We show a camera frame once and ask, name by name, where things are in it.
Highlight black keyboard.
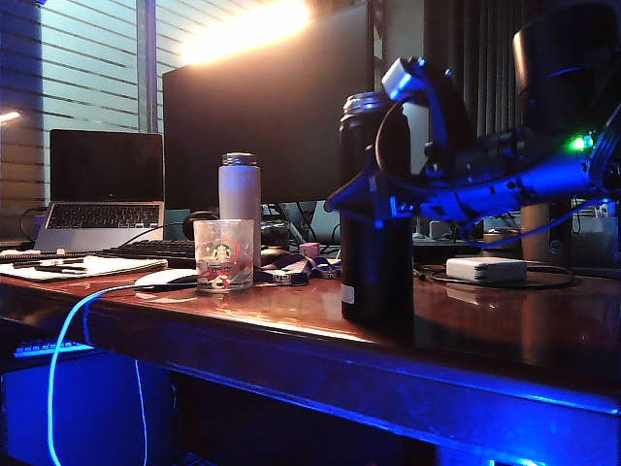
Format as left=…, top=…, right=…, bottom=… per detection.
left=94, top=239, right=198, bottom=268

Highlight black thermos bottle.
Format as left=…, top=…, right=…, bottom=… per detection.
left=339, top=90, right=415, bottom=324

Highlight purple lanyard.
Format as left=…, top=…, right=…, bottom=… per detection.
left=254, top=254, right=343, bottom=286

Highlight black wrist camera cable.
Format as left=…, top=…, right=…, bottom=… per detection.
left=375, top=94, right=486, bottom=205

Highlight thin white cable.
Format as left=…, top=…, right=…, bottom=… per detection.
left=134, top=358, right=149, bottom=466

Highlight Starbucks glass cup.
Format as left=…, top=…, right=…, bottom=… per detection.
left=192, top=217, right=256, bottom=294

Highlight white paper notebook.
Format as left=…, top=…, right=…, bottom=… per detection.
left=0, top=254, right=169, bottom=283

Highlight white computer mouse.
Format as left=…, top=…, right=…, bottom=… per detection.
left=134, top=268, right=200, bottom=292

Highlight black power strip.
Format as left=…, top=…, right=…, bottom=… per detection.
left=411, top=237, right=486, bottom=263

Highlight brown thermos bottle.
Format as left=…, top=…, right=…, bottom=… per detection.
left=521, top=201, right=573, bottom=266

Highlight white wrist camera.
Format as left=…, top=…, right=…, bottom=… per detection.
left=381, top=56, right=428, bottom=102

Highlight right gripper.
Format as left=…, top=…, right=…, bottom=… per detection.
left=325, top=145, right=474, bottom=225

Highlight white thermos bottle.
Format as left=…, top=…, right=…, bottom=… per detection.
left=217, top=151, right=263, bottom=268

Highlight upright silver laptop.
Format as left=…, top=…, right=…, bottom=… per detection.
left=402, top=103, right=432, bottom=176

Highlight open silver laptop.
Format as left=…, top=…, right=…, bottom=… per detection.
left=33, top=128, right=166, bottom=253

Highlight brown thermos lid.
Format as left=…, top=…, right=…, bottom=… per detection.
left=483, top=227, right=523, bottom=258

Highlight black computer monitor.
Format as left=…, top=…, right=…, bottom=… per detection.
left=162, top=2, right=377, bottom=213

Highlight white power adapter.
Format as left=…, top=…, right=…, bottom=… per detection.
left=445, top=256, right=529, bottom=284

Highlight dark curtain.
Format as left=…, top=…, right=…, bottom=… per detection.
left=424, top=0, right=621, bottom=142

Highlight white mouse cable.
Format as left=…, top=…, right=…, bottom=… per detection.
left=47, top=283, right=147, bottom=466

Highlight black laptop cable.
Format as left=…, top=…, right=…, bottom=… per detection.
left=19, top=207, right=49, bottom=243

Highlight desk drawer cabinet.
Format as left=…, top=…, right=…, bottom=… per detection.
left=2, top=351, right=174, bottom=466

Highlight slim keyboard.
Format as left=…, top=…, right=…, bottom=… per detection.
left=13, top=338, right=96, bottom=359

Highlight clear plastic storage box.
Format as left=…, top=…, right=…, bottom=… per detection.
left=572, top=196, right=621, bottom=268

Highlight black headphones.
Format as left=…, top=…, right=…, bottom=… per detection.
left=182, top=210, right=220, bottom=242

